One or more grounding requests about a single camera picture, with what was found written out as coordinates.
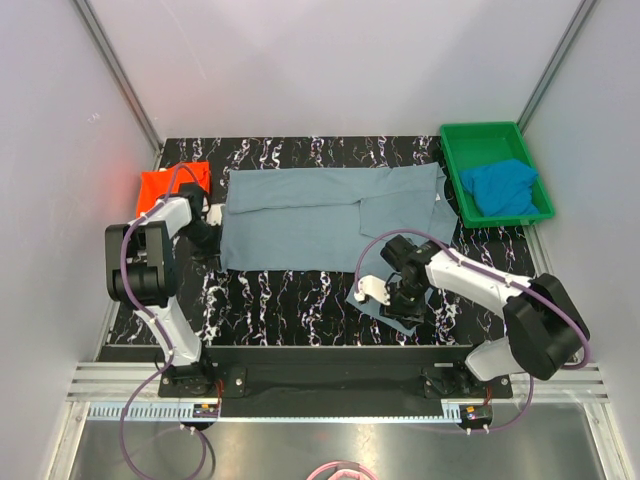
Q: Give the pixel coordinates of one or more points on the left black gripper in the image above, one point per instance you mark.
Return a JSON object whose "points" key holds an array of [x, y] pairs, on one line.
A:
{"points": [[209, 256]]}

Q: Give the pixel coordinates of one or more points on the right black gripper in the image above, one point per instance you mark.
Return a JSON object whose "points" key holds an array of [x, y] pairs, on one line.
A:
{"points": [[408, 318]]}

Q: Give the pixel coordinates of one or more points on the grey-blue t shirt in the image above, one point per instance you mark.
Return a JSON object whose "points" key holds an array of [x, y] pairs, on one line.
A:
{"points": [[325, 219]]}

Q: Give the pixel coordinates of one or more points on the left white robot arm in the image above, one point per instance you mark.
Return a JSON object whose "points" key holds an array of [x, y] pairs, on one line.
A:
{"points": [[141, 274]]}

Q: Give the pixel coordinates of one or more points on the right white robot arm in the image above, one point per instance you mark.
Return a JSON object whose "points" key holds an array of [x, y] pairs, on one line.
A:
{"points": [[544, 329]]}

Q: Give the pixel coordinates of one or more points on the orange folded t shirt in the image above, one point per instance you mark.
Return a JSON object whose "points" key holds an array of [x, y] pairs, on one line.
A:
{"points": [[155, 184]]}

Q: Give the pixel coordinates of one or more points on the blue t shirt in bin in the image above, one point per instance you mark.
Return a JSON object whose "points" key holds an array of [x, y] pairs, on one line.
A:
{"points": [[503, 188]]}

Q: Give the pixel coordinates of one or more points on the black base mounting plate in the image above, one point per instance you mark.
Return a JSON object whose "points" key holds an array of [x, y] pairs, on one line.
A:
{"points": [[280, 405]]}

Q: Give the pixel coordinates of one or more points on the green plastic bin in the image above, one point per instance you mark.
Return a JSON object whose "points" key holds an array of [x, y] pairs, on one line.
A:
{"points": [[470, 145]]}

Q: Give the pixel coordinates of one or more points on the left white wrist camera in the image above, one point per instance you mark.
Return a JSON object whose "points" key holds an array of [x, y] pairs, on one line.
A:
{"points": [[215, 214]]}

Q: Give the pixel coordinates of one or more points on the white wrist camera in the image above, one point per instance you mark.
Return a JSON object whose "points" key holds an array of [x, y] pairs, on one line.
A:
{"points": [[215, 214], [371, 287]]}

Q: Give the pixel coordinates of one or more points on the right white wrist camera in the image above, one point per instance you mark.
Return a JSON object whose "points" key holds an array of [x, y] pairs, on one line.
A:
{"points": [[371, 287]]}

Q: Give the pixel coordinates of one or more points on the aluminium frame rail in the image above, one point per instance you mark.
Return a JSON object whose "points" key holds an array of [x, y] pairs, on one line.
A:
{"points": [[116, 381]]}

